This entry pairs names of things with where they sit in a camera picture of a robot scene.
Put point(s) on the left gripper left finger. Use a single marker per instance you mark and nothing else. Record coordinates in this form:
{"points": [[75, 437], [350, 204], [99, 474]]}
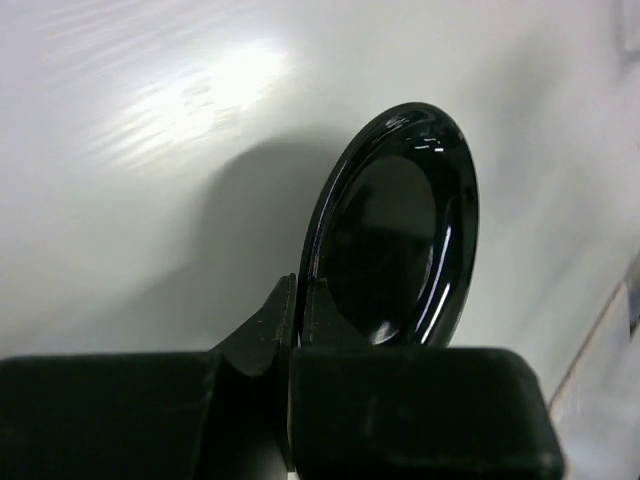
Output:
{"points": [[214, 414]]}

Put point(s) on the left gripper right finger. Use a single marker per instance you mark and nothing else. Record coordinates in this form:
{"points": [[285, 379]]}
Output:
{"points": [[359, 411]]}

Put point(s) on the small black plate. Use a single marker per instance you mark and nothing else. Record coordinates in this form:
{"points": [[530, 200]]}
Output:
{"points": [[389, 252]]}

